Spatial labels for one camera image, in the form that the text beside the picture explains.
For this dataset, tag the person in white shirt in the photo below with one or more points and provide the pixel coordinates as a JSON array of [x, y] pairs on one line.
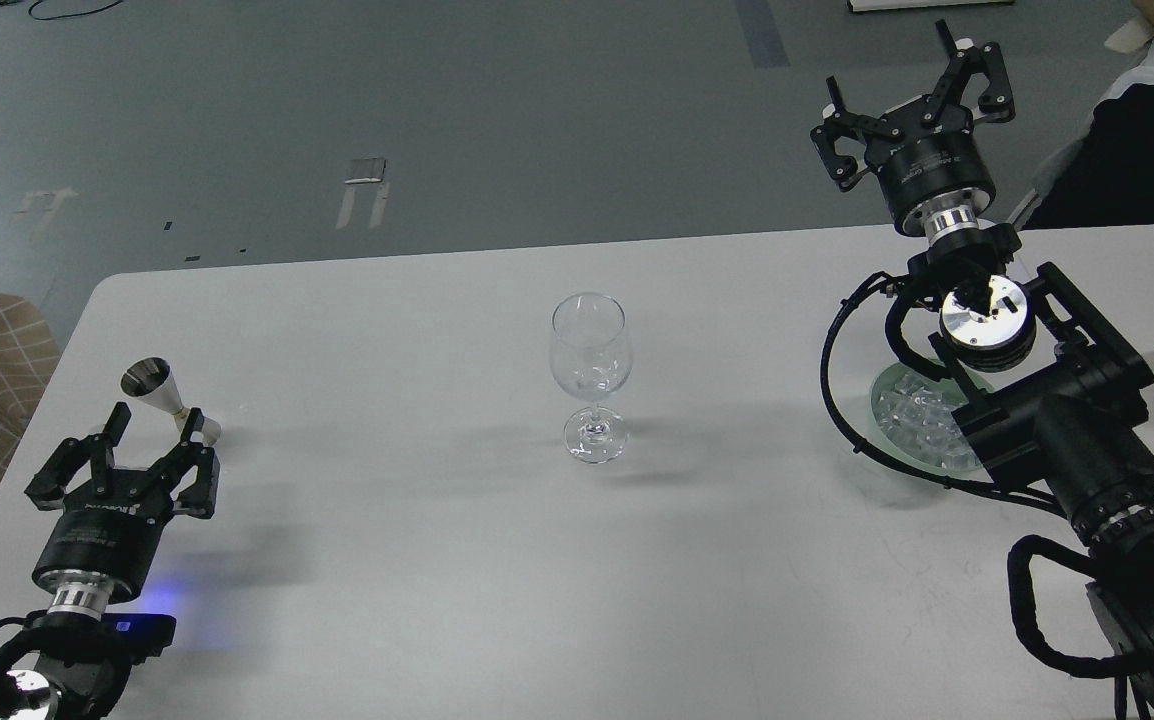
[[1137, 130]]

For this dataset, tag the steel double jigger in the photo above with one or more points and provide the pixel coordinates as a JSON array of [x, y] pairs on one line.
[[151, 381]]

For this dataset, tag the green bowl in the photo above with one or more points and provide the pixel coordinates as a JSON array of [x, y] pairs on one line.
[[887, 400]]

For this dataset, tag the metal floor plate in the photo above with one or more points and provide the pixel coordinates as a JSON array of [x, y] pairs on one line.
[[366, 171]]

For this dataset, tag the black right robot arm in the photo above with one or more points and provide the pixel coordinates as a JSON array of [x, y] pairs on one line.
[[1052, 389]]

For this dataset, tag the clear wine glass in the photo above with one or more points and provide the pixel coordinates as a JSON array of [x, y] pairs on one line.
[[590, 357]]

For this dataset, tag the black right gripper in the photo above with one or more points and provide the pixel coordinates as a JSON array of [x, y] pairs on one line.
[[925, 148]]

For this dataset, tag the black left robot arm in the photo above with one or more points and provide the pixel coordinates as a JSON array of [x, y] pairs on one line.
[[73, 659]]

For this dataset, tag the clear ice cubes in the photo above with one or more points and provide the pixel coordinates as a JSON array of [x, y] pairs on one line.
[[922, 420]]

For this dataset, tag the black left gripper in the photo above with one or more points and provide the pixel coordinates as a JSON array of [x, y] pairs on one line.
[[112, 525]]

